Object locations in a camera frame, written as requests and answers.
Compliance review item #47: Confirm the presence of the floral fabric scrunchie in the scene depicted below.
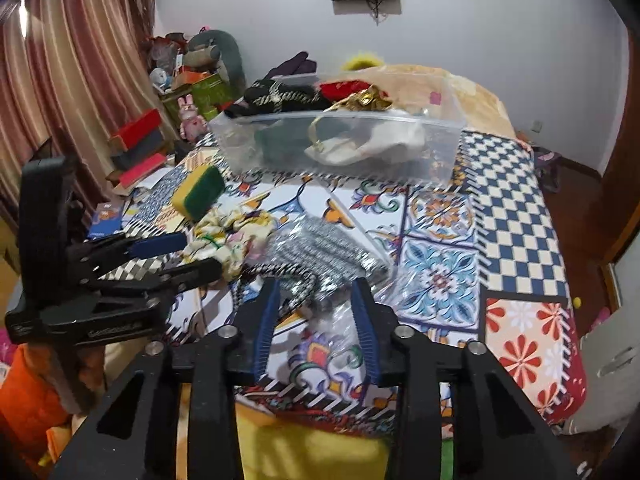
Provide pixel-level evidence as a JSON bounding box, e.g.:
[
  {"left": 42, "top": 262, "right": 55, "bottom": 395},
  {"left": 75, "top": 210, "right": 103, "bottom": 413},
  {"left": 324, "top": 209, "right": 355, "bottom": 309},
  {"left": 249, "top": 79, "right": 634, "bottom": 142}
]
[{"left": 182, "top": 207, "right": 277, "bottom": 282}]

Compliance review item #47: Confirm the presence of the yellow blanket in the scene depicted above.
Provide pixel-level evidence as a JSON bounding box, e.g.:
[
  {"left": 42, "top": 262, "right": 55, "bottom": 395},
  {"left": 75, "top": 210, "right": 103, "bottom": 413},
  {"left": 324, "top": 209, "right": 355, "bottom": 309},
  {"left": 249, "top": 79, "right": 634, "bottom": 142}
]
[{"left": 232, "top": 399, "right": 402, "bottom": 480}]

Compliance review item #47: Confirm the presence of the yellow and green sponge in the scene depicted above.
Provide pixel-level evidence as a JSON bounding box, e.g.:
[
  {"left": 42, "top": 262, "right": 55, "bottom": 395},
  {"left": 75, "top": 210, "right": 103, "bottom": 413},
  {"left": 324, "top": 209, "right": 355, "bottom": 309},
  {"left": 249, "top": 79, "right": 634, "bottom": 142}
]
[{"left": 171, "top": 164, "right": 226, "bottom": 222}]

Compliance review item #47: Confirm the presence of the silver and black woven pouch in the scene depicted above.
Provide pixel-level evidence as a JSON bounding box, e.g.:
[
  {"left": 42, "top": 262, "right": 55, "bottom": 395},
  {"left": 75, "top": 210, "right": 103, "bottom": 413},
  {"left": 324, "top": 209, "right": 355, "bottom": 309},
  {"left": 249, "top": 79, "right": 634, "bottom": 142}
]
[{"left": 240, "top": 217, "right": 394, "bottom": 317}]

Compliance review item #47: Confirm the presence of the dark green cloth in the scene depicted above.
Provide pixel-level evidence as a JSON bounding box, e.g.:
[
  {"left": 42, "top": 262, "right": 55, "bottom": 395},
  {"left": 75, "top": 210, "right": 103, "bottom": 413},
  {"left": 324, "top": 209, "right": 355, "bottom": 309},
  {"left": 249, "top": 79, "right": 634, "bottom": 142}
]
[{"left": 254, "top": 124, "right": 312, "bottom": 162}]

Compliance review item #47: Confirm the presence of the yellow fuzzy toy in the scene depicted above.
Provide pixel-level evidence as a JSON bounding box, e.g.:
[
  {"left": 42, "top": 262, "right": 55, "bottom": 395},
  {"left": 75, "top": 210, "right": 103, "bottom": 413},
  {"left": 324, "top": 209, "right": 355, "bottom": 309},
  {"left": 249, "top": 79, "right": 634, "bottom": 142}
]
[{"left": 341, "top": 57, "right": 384, "bottom": 72}]

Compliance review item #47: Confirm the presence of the red box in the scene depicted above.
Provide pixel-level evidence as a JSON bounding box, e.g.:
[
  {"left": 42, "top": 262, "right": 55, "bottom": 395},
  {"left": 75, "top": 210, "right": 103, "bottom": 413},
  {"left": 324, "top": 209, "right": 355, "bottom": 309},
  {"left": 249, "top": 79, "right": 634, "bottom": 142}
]
[{"left": 109, "top": 108, "right": 164, "bottom": 152}]

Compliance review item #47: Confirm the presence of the pink bunny doll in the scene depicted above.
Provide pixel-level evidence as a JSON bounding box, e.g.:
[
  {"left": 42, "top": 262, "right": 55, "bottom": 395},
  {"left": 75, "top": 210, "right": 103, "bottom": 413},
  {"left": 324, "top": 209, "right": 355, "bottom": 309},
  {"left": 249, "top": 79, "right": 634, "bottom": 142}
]
[{"left": 177, "top": 93, "right": 209, "bottom": 142}]

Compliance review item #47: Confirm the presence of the black and white patterned cloth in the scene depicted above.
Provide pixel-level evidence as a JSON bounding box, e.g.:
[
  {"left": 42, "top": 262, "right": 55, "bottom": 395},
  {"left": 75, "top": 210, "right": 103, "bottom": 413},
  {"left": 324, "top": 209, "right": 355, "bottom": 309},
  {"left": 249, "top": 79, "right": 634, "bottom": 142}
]
[{"left": 243, "top": 78, "right": 327, "bottom": 117}]

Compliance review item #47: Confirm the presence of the beige fleece blanket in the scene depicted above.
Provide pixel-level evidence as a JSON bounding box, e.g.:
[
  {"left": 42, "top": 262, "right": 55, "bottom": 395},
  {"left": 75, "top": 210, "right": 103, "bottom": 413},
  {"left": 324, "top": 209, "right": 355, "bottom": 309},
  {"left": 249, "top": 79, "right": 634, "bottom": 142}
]
[{"left": 320, "top": 63, "right": 517, "bottom": 139}]

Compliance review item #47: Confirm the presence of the clear plastic storage bin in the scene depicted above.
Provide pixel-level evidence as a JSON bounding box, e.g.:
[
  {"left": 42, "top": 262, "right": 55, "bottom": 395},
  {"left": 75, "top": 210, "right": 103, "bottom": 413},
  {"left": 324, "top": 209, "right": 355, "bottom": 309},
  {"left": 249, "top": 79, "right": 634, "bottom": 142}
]
[{"left": 207, "top": 72, "right": 466, "bottom": 189}]

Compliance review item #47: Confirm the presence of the television cable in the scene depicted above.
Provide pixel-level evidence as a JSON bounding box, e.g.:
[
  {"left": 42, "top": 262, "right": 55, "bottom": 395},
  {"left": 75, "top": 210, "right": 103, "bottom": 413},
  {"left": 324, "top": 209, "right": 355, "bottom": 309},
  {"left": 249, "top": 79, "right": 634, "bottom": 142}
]
[{"left": 366, "top": 0, "right": 390, "bottom": 26}]

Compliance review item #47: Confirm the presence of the grey plush toy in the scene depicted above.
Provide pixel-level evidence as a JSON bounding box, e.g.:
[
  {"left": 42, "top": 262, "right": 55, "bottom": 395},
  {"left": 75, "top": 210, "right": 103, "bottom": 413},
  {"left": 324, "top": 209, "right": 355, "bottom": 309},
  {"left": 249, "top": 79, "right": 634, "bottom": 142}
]
[{"left": 187, "top": 30, "right": 247, "bottom": 87}]

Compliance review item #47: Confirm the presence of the green cardboard box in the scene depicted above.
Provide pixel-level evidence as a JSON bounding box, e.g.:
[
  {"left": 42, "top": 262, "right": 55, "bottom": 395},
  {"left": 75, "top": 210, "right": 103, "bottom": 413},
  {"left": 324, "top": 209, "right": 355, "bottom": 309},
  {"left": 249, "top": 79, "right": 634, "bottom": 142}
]
[{"left": 160, "top": 72, "right": 242, "bottom": 122}]

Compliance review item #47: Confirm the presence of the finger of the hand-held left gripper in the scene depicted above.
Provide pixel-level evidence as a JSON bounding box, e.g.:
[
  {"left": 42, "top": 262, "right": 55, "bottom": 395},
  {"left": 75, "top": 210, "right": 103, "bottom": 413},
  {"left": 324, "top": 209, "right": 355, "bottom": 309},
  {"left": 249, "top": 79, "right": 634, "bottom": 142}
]
[
  {"left": 97, "top": 258, "right": 224, "bottom": 297},
  {"left": 70, "top": 232, "right": 187, "bottom": 274}
]

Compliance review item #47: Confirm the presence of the blue book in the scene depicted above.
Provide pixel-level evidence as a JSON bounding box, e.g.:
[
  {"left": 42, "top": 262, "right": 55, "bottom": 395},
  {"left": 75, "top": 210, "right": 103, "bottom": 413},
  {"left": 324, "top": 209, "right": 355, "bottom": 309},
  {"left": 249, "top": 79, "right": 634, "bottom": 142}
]
[{"left": 87, "top": 203, "right": 127, "bottom": 239}]

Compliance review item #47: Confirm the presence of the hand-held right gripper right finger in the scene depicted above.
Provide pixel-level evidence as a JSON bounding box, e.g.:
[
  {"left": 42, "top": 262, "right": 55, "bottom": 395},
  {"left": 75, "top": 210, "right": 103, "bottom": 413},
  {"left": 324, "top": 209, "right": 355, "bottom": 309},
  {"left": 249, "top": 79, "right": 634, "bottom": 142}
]
[{"left": 349, "top": 277, "right": 582, "bottom": 480}]

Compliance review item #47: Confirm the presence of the red cloth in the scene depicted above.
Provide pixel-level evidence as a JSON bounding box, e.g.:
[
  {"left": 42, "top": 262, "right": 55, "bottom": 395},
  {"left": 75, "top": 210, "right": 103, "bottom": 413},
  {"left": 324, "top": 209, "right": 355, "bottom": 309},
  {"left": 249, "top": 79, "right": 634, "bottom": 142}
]
[{"left": 319, "top": 79, "right": 374, "bottom": 104}]

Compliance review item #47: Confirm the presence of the dark purple garment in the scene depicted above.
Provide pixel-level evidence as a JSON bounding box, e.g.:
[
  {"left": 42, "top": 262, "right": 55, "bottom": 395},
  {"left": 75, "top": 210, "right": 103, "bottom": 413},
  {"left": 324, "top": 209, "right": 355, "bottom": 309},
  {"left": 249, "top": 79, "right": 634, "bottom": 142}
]
[{"left": 264, "top": 51, "right": 319, "bottom": 82}]

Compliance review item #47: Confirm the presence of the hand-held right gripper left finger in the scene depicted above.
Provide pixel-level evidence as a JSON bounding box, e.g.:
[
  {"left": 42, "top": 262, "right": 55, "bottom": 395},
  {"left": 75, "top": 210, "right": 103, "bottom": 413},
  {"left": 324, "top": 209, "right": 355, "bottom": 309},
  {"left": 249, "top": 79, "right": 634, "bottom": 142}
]
[{"left": 47, "top": 276, "right": 282, "bottom": 480}]

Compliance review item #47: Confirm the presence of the clear plastic bag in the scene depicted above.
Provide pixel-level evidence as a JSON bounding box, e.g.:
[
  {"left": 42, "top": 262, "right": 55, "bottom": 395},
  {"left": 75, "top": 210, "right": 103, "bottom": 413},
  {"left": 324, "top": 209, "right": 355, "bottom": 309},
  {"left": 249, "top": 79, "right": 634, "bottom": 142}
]
[{"left": 295, "top": 260, "right": 426, "bottom": 361}]

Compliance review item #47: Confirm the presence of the pink and brown box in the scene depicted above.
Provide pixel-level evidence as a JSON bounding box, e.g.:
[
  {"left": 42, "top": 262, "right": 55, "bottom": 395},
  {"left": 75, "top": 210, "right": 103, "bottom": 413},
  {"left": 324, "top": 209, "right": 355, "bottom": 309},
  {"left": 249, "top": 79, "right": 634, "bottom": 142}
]
[{"left": 119, "top": 152, "right": 170, "bottom": 187}]

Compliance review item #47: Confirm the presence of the patterned patchwork bedsheet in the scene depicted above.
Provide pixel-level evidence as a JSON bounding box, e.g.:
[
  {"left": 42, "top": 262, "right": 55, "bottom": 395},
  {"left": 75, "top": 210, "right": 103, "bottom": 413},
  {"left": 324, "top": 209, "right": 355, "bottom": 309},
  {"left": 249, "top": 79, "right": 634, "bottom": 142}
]
[{"left": 95, "top": 127, "right": 589, "bottom": 427}]

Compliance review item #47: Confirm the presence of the gold shiny ornament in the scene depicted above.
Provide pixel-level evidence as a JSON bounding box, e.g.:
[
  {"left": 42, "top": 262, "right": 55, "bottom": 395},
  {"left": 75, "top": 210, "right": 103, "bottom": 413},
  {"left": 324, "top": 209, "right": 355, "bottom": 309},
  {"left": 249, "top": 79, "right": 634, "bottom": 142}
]
[{"left": 332, "top": 85, "right": 394, "bottom": 112}]

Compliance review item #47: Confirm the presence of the orange cloth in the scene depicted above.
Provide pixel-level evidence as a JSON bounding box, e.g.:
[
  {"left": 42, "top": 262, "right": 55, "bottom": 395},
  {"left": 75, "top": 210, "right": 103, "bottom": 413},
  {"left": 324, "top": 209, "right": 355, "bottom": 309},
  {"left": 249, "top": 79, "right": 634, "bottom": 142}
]
[{"left": 0, "top": 344, "right": 73, "bottom": 463}]

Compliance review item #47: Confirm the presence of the white fabric bag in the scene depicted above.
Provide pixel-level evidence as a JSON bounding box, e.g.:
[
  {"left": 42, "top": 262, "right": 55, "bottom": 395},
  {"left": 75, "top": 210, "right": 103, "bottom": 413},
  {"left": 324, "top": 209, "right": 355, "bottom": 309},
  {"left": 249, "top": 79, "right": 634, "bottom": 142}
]
[{"left": 304, "top": 110, "right": 427, "bottom": 167}]

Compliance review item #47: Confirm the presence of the striped brown curtain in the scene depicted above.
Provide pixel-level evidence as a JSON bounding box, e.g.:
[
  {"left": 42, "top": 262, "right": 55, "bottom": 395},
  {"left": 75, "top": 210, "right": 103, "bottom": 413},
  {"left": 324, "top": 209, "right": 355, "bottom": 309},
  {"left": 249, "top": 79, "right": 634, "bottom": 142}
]
[{"left": 0, "top": 0, "right": 174, "bottom": 223}]

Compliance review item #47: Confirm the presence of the purple bag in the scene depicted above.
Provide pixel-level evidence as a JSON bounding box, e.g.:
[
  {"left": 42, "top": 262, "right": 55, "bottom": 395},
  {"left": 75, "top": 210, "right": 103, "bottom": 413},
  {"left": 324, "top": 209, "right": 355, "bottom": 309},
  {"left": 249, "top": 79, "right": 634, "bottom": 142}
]
[{"left": 534, "top": 150, "right": 564, "bottom": 194}]

